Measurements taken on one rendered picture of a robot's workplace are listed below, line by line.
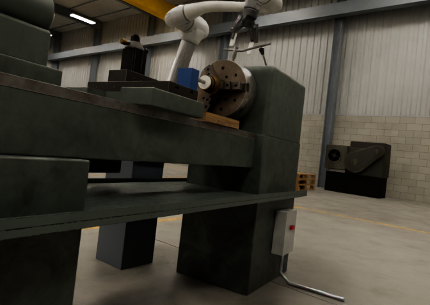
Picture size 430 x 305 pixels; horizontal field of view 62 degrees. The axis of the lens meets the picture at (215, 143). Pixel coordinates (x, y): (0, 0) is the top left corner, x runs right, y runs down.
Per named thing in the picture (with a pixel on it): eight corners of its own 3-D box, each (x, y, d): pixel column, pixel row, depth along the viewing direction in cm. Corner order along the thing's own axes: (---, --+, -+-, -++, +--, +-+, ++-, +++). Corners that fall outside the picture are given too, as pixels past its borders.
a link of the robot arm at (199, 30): (142, 120, 243) (165, 124, 260) (157, 128, 233) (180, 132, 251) (180, 7, 231) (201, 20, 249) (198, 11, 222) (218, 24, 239)
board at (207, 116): (180, 125, 195) (180, 117, 195) (238, 129, 176) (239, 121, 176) (141, 117, 169) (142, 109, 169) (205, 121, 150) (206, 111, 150)
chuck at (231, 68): (198, 113, 209) (212, 60, 207) (244, 126, 193) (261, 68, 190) (189, 110, 202) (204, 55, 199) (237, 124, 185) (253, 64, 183)
